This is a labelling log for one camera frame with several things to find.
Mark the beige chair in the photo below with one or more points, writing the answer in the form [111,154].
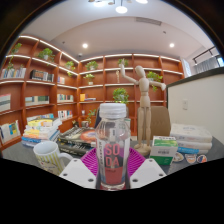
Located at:
[161,120]

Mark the stack of colourful books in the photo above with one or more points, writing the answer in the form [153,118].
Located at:
[40,131]

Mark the small round badge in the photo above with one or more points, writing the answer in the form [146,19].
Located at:
[202,159]
[178,157]
[190,158]

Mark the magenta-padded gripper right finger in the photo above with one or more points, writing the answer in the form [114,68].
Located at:
[148,173]

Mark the branched ceiling lamp with globes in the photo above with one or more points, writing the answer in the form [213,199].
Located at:
[121,9]

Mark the stack of dark books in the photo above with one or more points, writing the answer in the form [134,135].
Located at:
[76,140]

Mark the grey curtain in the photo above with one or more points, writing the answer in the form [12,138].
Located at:
[206,65]

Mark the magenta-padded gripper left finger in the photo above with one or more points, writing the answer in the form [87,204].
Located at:
[77,172]

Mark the stack of white packs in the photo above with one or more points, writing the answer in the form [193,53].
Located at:
[191,136]

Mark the wooden artist mannequin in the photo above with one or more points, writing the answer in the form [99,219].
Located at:
[144,110]

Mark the black track light rail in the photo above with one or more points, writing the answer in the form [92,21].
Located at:
[205,54]

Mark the white wall switch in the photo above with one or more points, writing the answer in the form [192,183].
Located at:
[185,104]

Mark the window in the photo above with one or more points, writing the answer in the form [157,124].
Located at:
[220,60]

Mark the ceiling air vent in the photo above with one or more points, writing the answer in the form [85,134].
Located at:
[148,21]

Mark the small green and white box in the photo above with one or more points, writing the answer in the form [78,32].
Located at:
[163,150]

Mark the clear bottle with pink label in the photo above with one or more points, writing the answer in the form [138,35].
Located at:
[113,150]

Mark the orange wooden shelf unit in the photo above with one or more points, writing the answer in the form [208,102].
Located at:
[43,93]

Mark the round recessed ceiling light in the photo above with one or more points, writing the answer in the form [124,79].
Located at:
[85,45]
[171,45]

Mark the white mug with yellow-green stripes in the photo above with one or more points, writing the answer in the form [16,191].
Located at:
[48,156]

